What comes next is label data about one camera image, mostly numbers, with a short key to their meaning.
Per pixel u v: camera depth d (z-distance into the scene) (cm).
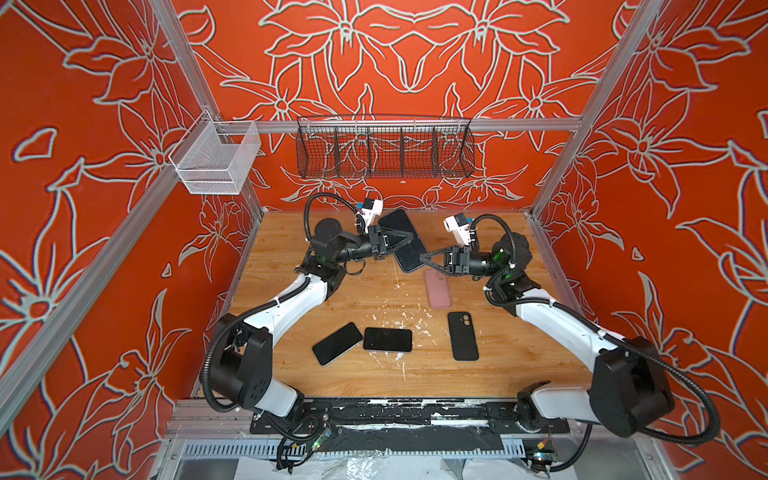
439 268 66
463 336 86
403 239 67
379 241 64
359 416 74
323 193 117
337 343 87
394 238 67
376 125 92
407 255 67
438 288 97
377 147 101
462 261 61
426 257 66
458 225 66
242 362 43
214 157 93
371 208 68
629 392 41
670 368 38
